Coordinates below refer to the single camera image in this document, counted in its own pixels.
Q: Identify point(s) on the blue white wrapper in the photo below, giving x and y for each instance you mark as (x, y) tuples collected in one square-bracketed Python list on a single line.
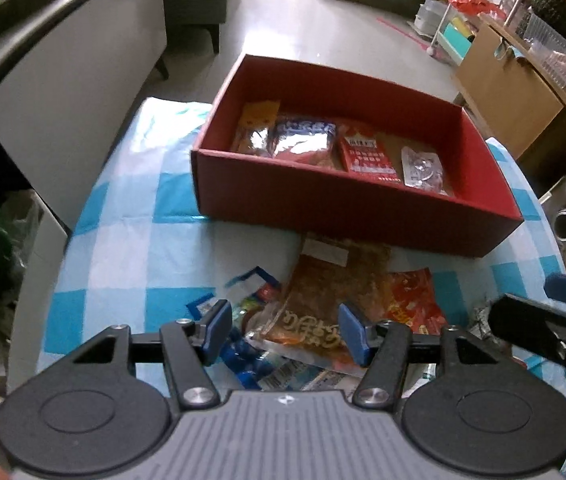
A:
[(250, 277)]

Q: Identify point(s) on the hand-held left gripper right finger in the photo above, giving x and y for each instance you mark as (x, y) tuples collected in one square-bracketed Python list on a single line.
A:
[(354, 334)]

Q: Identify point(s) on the red crinkly snack packet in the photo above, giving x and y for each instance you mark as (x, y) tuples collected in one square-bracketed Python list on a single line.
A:
[(413, 300)]

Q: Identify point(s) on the white metal rack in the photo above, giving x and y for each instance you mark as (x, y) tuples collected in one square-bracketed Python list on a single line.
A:
[(448, 10)]

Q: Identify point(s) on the red bag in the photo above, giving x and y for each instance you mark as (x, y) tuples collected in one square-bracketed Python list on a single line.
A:
[(478, 5)]

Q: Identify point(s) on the wooden sideboard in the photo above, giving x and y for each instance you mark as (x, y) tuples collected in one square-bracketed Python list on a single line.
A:
[(508, 90)]

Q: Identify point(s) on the blue checkered tablecloth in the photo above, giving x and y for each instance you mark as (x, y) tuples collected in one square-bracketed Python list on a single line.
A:
[(113, 280)]

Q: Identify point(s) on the grey side cabinet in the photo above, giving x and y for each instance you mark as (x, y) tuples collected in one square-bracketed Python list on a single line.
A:
[(88, 85)]

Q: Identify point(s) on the yellow snack packet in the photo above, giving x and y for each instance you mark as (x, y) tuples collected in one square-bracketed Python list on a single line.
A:
[(255, 125)]

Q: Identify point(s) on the tall red snack packet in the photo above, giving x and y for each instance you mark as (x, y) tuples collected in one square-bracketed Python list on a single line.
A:
[(365, 155)]

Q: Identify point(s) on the white plastic containers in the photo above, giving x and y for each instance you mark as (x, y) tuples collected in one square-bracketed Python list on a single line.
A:
[(430, 15)]

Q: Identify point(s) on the blue red snack packet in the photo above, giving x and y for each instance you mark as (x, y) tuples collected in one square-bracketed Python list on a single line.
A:
[(303, 135)]

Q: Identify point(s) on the red cardboard box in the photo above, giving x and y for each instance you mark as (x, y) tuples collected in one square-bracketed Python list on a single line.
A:
[(313, 200)]

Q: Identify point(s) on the blue dotted snack packet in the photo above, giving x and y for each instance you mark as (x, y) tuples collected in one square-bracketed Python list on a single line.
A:
[(243, 360)]

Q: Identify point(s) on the silver white snack packet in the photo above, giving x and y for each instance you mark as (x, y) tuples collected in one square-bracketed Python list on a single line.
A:
[(420, 167)]

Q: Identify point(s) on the crumpled silver wrapper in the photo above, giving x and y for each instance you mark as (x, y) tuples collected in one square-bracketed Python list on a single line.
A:
[(480, 312)]

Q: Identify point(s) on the teal storage bin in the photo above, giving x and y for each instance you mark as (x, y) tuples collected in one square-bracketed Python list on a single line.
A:
[(458, 40)]

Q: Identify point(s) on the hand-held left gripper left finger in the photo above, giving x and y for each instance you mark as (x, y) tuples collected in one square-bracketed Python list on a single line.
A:
[(215, 332)]

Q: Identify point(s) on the brown clear snack packet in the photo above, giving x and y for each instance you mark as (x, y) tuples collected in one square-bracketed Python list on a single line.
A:
[(333, 290)]

